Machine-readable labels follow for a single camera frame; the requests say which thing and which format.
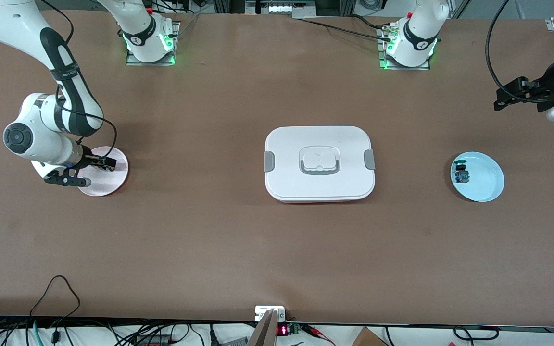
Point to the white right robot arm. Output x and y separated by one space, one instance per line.
22 21

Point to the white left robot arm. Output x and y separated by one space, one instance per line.
414 43

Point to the white lunch box grey latches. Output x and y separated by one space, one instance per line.
320 187

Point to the small white box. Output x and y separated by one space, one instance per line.
262 312

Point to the brown cardboard box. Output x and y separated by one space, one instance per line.
366 339

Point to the pink round plate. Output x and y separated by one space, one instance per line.
108 185

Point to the light blue round plate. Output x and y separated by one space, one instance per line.
486 180

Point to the aluminium bar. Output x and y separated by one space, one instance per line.
265 334

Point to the grey equipment rack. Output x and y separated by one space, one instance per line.
282 7

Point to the red LED display module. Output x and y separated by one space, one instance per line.
283 330

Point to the red clip lead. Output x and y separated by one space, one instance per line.
315 330

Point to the green push button switch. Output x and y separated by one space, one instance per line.
461 174

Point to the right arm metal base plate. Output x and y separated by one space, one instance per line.
130 61

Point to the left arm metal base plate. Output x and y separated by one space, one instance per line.
404 67

